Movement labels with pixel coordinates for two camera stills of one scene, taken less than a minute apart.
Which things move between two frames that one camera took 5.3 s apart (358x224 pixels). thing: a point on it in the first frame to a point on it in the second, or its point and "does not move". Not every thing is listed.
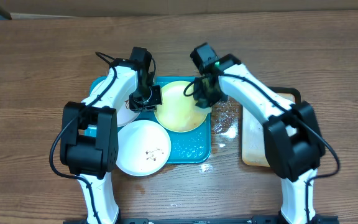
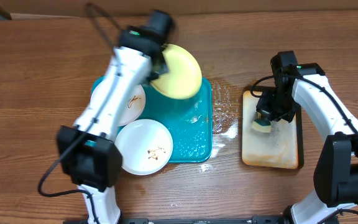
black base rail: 255,219 does not move
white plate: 125,116 does not move
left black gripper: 156,100 to 161,69
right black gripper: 202,98 to 265,109
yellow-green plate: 178,112 to 184,78
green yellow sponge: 205,111 to 263,126
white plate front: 144,148 does not move
